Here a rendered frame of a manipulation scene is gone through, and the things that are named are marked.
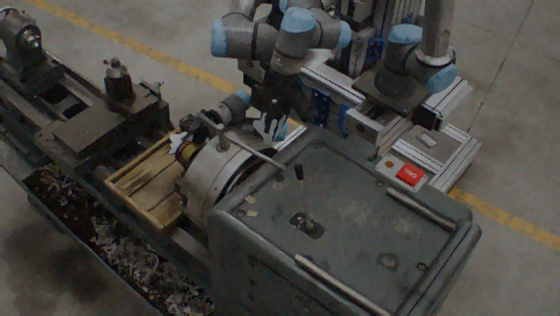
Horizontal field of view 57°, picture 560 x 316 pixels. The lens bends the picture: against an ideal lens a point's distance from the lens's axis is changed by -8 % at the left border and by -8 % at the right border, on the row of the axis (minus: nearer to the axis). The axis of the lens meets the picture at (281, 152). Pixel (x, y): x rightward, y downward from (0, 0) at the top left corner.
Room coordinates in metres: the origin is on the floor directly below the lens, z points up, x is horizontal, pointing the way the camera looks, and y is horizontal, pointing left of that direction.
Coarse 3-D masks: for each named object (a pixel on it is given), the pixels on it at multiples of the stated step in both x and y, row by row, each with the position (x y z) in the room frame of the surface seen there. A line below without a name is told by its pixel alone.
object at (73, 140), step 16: (144, 80) 1.66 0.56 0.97; (144, 96) 1.57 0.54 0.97; (160, 96) 1.60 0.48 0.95; (80, 112) 1.45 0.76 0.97; (96, 112) 1.46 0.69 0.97; (112, 112) 1.47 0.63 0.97; (64, 128) 1.36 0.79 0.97; (80, 128) 1.37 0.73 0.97; (96, 128) 1.37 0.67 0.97; (112, 128) 1.38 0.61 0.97; (64, 144) 1.30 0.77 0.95; (80, 144) 1.29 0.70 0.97; (96, 144) 1.32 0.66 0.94
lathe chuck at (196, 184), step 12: (228, 132) 1.14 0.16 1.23; (240, 132) 1.16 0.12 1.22; (216, 144) 1.09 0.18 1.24; (228, 144) 1.09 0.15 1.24; (204, 156) 1.05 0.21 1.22; (216, 156) 1.05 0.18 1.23; (228, 156) 1.05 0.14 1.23; (192, 168) 1.03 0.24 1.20; (204, 168) 1.02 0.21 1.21; (216, 168) 1.01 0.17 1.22; (192, 180) 1.00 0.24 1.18; (204, 180) 0.99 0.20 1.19; (192, 192) 0.98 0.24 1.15; (204, 192) 0.97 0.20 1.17; (180, 204) 0.99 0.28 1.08; (192, 204) 0.96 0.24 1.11; (192, 216) 0.96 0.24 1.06; (204, 228) 0.95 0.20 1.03
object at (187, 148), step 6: (180, 144) 1.19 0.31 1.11; (186, 144) 1.19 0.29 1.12; (192, 144) 1.19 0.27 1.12; (198, 144) 1.21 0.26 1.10; (180, 150) 1.17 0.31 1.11; (186, 150) 1.17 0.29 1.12; (192, 150) 1.17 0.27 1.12; (198, 150) 1.17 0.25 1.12; (180, 156) 1.16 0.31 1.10; (186, 156) 1.15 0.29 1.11; (192, 156) 1.15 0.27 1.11; (180, 162) 1.15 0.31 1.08
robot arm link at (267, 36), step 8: (264, 24) 1.41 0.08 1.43; (264, 32) 1.38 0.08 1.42; (272, 32) 1.39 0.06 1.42; (256, 40) 1.35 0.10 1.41; (264, 40) 1.36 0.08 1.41; (272, 40) 1.37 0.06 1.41; (256, 48) 1.34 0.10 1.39; (264, 48) 1.34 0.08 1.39; (272, 48) 1.35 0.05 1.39; (256, 56) 1.34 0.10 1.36; (264, 56) 1.34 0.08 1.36; (272, 56) 1.35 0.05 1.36; (264, 72) 1.38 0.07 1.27; (264, 112) 1.39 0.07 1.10; (280, 136) 1.39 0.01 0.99
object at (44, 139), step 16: (160, 112) 1.55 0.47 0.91; (48, 128) 1.42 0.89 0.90; (128, 128) 1.43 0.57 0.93; (144, 128) 1.48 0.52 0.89; (48, 144) 1.32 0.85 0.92; (112, 144) 1.36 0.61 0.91; (64, 160) 1.25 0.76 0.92; (80, 160) 1.25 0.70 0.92; (96, 160) 1.29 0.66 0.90; (80, 176) 1.23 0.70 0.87
